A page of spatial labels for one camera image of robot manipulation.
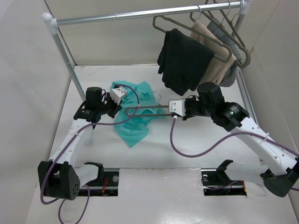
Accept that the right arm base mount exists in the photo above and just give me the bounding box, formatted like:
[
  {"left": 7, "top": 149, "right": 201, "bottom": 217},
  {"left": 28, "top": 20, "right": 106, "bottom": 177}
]
[{"left": 201, "top": 160, "right": 247, "bottom": 196}]

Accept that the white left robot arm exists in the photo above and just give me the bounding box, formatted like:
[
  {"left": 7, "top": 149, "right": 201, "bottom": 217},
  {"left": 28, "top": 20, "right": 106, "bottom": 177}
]
[{"left": 38, "top": 85, "right": 127, "bottom": 200}]

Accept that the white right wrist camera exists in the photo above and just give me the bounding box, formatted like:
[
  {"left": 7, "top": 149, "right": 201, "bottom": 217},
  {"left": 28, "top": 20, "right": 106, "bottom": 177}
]
[{"left": 169, "top": 99, "right": 185, "bottom": 117}]

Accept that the aluminium rail right side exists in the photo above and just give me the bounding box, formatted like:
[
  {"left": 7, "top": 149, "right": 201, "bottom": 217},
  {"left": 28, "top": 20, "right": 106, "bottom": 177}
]
[{"left": 236, "top": 67, "right": 259, "bottom": 124}]

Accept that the cream ribbed garment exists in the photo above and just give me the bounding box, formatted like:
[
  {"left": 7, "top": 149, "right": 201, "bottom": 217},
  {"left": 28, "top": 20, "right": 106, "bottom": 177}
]
[{"left": 190, "top": 21, "right": 230, "bottom": 85}]

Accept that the teal t shirt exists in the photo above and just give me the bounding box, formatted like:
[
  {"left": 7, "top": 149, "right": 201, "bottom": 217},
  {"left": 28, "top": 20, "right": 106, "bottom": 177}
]
[{"left": 112, "top": 81, "right": 157, "bottom": 147}]

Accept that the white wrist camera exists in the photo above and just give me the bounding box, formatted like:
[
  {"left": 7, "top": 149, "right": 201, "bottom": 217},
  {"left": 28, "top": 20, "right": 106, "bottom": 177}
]
[
  {"left": 169, "top": 99, "right": 185, "bottom": 117},
  {"left": 110, "top": 86, "right": 128, "bottom": 105}
]

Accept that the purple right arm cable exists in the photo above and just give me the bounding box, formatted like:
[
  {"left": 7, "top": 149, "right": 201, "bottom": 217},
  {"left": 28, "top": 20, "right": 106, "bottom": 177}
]
[{"left": 170, "top": 115, "right": 299, "bottom": 158}]

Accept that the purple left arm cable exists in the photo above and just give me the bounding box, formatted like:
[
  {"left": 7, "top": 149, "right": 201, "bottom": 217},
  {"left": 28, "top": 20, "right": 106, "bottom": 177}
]
[{"left": 41, "top": 84, "right": 141, "bottom": 224}]

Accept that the grey hanging garment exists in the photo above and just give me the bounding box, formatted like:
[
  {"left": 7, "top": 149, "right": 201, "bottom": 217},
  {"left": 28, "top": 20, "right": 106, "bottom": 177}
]
[{"left": 207, "top": 22, "right": 242, "bottom": 87}]

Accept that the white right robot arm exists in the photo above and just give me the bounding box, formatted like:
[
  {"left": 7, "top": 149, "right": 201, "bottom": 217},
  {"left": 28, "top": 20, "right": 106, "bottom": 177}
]
[{"left": 183, "top": 83, "right": 299, "bottom": 197}]

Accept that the taupe hanger with black garment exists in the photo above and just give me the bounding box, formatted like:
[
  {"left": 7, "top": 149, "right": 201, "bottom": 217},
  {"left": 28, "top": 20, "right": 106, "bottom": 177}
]
[{"left": 152, "top": 15, "right": 233, "bottom": 63}]

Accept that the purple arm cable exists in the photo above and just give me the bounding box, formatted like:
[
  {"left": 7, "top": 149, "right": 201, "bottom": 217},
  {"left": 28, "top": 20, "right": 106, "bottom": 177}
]
[
  {"left": 170, "top": 115, "right": 299, "bottom": 158},
  {"left": 41, "top": 84, "right": 141, "bottom": 224}
]

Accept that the black hanging garment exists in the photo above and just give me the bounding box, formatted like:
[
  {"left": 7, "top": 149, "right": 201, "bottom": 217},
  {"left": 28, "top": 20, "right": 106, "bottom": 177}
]
[{"left": 157, "top": 28, "right": 215, "bottom": 96}]

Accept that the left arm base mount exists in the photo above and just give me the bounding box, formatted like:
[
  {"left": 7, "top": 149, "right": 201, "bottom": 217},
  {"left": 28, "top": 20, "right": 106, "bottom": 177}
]
[{"left": 87, "top": 169, "right": 120, "bottom": 197}]

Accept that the white metal clothes rack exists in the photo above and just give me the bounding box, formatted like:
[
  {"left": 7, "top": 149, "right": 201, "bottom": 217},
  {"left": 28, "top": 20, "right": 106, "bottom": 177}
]
[{"left": 42, "top": 0, "right": 251, "bottom": 100}]

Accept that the taupe hanger with grey garment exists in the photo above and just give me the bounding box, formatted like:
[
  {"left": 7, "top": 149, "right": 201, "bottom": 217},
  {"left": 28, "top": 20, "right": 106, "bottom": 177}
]
[{"left": 204, "top": 0, "right": 246, "bottom": 47}]

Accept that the taupe hanger with cream garment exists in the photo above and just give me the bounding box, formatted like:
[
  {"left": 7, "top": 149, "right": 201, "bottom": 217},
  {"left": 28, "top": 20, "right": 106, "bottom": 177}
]
[{"left": 190, "top": 5, "right": 251, "bottom": 68}]

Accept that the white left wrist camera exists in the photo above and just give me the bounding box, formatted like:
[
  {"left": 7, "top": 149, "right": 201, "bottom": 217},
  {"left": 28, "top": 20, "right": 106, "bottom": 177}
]
[{"left": 110, "top": 86, "right": 128, "bottom": 105}]

